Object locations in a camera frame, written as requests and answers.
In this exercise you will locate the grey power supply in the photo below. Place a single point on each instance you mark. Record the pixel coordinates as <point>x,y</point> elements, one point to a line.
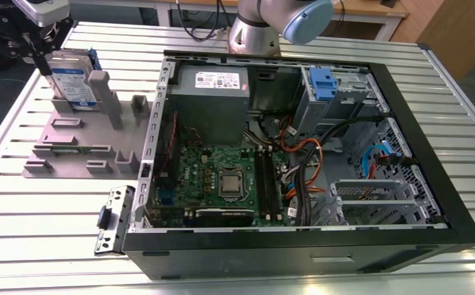
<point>208,116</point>

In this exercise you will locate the hard disk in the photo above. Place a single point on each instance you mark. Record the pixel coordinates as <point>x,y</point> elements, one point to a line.
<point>72,86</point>

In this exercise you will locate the black RAM slot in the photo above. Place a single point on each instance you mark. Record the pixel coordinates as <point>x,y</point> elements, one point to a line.
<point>274,184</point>
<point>263,184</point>

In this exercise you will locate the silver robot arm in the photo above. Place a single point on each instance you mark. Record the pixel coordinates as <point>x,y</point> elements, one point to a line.
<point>250,37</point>

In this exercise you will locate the silver CPU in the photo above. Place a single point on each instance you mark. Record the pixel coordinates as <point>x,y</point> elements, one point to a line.
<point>231,183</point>

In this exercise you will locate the black PC case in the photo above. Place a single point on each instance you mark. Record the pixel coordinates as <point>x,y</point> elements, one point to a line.
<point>262,255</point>

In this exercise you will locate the brown cabinet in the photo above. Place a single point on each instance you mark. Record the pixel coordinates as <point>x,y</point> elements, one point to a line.
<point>454,37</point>

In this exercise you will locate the wooden desk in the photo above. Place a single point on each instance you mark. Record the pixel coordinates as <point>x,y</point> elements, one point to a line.
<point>384,10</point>

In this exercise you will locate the blue plastic drive latch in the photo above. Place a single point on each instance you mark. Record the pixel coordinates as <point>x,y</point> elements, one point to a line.
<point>320,80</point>

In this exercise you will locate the grey parts rack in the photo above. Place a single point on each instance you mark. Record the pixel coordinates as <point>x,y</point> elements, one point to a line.
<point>82,135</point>

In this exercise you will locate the green RAM stick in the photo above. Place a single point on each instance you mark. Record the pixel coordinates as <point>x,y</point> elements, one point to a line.
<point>72,150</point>

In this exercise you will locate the metal optical drive cage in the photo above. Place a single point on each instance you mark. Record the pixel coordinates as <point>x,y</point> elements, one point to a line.
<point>343,104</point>

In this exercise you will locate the metal slot retention bracket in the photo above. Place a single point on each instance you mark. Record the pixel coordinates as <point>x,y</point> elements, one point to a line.
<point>114,215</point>

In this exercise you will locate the metal disk bay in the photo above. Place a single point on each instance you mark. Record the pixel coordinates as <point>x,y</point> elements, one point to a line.
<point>376,202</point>

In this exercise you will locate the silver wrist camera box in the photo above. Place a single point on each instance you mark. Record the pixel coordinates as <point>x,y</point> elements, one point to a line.
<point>48,12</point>

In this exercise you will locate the CPU socket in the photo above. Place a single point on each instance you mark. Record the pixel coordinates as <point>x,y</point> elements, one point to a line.
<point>232,170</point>

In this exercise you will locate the black graphics card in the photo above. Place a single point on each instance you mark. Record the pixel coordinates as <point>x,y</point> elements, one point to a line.
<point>220,215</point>

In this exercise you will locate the green motherboard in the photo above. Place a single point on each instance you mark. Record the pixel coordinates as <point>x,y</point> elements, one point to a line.
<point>198,196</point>

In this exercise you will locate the white metal desk frame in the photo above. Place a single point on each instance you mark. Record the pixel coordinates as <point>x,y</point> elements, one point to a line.
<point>162,17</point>

